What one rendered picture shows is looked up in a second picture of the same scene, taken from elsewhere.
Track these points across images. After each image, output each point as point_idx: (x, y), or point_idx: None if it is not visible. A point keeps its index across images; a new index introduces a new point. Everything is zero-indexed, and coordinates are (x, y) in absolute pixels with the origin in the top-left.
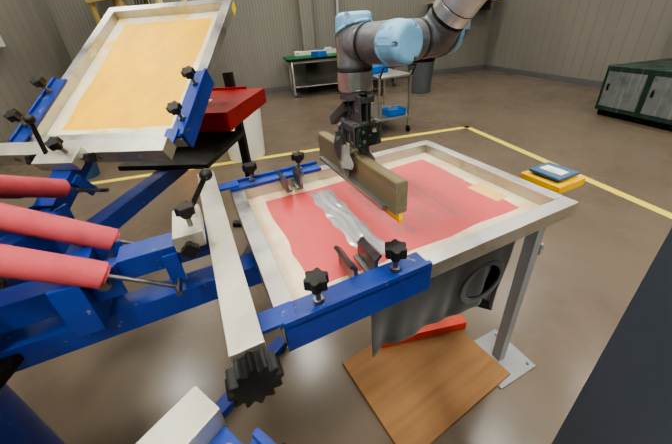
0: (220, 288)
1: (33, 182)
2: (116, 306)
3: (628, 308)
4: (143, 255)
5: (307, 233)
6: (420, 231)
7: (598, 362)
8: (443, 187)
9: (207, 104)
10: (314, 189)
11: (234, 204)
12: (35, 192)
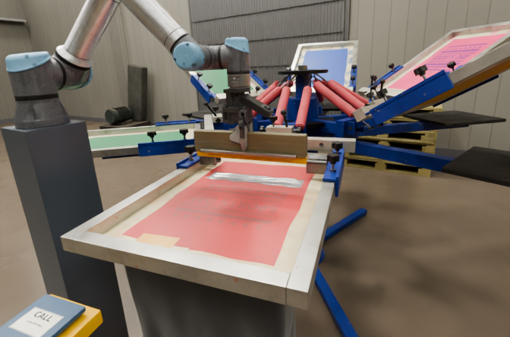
0: None
1: (339, 103)
2: None
3: (94, 166)
4: None
5: (259, 168)
6: (197, 190)
7: (101, 199)
8: (205, 228)
9: (421, 102)
10: (308, 184)
11: None
12: (338, 107)
